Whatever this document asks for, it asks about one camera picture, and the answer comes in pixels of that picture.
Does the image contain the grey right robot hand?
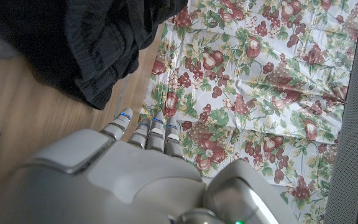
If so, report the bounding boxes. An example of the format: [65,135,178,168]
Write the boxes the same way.
[0,108,301,224]

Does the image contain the black crumpled garment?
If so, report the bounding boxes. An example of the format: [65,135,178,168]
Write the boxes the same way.
[0,0,189,150]

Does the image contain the floral fruit print backdrop cloth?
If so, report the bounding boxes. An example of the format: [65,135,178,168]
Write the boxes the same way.
[137,0,358,224]

